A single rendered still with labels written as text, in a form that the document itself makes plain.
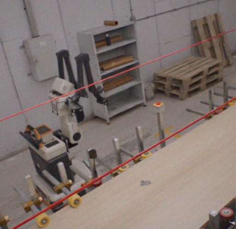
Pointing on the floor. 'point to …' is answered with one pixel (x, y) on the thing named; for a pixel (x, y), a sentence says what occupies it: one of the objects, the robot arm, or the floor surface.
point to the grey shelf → (129, 33)
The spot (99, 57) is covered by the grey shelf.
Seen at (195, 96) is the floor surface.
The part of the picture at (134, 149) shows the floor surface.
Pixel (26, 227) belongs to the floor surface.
